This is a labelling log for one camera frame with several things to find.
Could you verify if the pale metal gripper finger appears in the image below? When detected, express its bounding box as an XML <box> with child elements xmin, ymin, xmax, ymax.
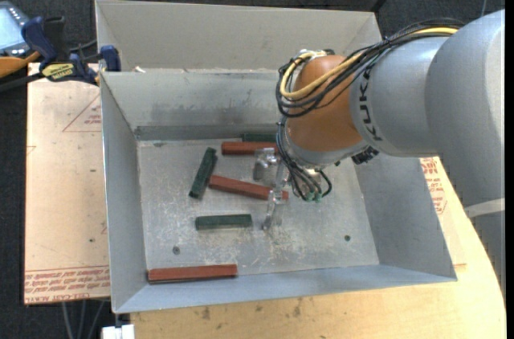
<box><xmin>262</xmin><ymin>187</ymin><xmax>284</xmax><ymax>231</ymax></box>
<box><xmin>252</xmin><ymin>147</ymin><xmax>279</xmax><ymax>185</ymax></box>

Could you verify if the red-brown flat block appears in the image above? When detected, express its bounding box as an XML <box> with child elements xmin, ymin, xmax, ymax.
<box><xmin>207</xmin><ymin>174</ymin><xmax>290</xmax><ymax>202</ymax></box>
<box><xmin>221</xmin><ymin>141</ymin><xmax>279</xmax><ymax>157</ymax></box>
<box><xmin>146</xmin><ymin>263</ymin><xmax>239</xmax><ymax>284</ymax></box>

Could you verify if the dark green flat block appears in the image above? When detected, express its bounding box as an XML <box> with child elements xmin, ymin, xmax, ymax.
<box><xmin>188</xmin><ymin>146</ymin><xmax>219</xmax><ymax>200</ymax></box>
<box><xmin>240</xmin><ymin>132</ymin><xmax>279</xmax><ymax>143</ymax></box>
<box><xmin>194</xmin><ymin>213</ymin><xmax>255</xmax><ymax>232</ymax></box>

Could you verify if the grey metal bin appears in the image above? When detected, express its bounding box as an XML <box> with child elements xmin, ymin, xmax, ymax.
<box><xmin>94</xmin><ymin>0</ymin><xmax>459</xmax><ymax>315</ymax></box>

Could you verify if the brown cardboard board, red print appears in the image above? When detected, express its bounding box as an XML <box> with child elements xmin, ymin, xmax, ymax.
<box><xmin>23</xmin><ymin>62</ymin><xmax>469</xmax><ymax>305</ymax></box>

